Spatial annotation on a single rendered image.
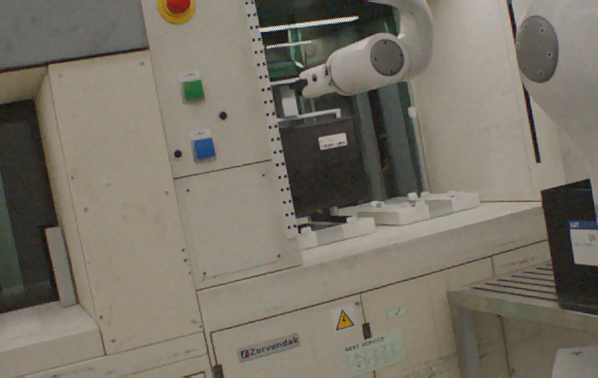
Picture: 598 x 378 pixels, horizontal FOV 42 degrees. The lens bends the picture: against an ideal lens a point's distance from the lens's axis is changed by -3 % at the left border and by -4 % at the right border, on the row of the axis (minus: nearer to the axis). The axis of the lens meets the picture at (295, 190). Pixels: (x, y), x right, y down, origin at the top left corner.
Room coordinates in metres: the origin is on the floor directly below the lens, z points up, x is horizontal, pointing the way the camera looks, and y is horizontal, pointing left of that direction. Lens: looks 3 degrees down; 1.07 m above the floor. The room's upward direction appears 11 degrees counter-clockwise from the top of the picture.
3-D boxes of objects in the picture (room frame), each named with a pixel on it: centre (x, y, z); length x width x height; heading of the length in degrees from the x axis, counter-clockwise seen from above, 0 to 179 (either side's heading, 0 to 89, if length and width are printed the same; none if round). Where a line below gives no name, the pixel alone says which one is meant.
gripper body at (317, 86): (1.47, -0.11, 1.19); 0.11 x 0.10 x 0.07; 21
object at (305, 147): (1.72, -0.02, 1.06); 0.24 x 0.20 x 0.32; 111
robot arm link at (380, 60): (1.33, -0.17, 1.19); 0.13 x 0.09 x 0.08; 21
